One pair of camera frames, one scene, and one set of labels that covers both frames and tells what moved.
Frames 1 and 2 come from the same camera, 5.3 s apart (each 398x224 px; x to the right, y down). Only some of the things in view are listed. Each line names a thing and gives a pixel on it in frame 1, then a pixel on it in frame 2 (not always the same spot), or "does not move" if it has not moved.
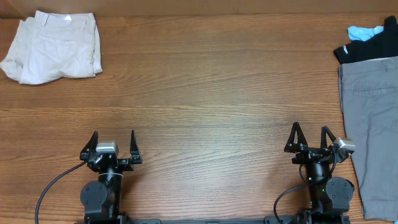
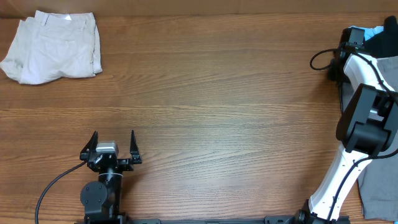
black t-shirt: (380, 45) does not move
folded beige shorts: (50, 46) does not move
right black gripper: (311, 151) → (334, 71)
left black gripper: (127, 164) does not move
